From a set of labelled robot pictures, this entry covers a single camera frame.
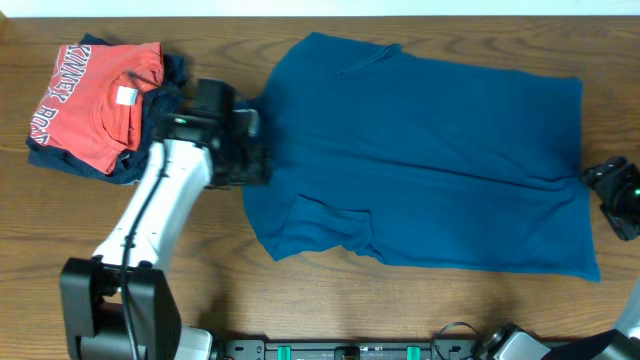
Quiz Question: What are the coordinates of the teal blue t-shirt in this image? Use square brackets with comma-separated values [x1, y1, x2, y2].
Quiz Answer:
[243, 33, 600, 282]

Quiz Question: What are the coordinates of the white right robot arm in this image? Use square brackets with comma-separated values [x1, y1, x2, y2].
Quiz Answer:
[471, 156, 639, 360]

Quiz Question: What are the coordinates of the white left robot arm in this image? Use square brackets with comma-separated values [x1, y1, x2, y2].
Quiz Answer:
[60, 109, 270, 359]

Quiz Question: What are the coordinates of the navy folded garment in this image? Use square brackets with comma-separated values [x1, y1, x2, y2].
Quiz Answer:
[26, 34, 187, 185]

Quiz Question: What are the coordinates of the red folded t-shirt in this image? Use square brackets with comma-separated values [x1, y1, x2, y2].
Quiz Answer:
[30, 42, 164, 174]

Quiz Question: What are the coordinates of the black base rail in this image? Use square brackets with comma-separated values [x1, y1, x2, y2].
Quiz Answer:
[174, 327, 551, 360]

